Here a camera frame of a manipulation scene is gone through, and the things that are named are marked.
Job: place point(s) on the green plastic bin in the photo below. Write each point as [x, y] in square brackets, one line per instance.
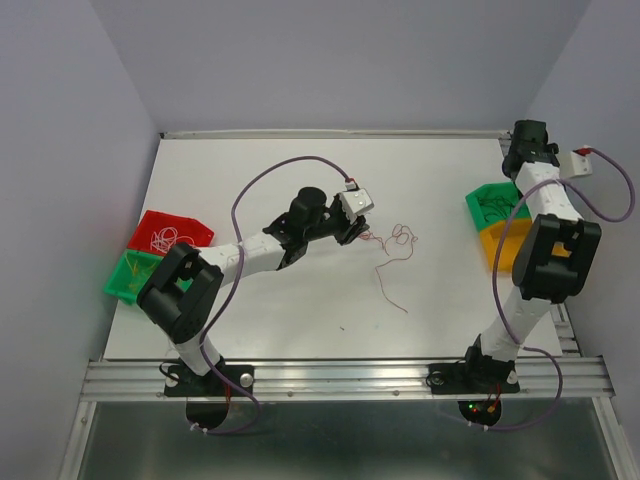
[132, 271]
[492, 203]

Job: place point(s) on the green plastic bin right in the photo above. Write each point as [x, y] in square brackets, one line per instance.
[492, 203]

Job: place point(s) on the green plastic bin left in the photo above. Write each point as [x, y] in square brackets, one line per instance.
[132, 271]

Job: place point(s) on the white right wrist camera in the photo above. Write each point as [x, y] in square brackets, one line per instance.
[575, 163]

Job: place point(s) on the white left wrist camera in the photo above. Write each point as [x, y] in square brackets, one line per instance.
[355, 203]

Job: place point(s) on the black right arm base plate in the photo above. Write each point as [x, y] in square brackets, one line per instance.
[450, 377]

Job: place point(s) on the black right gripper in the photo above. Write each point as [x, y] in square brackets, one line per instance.
[551, 148]

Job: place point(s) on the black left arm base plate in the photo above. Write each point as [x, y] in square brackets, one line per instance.
[181, 382]

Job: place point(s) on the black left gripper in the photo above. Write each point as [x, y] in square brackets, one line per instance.
[350, 230]

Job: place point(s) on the red plastic bin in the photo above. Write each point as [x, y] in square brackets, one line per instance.
[157, 232]

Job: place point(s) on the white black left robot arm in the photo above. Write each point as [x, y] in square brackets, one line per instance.
[181, 291]

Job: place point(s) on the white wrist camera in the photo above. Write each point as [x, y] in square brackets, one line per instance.
[355, 203]
[575, 163]

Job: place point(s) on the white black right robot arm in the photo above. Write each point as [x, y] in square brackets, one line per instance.
[551, 265]

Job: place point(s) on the aluminium table frame rail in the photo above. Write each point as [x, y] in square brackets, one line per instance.
[340, 374]

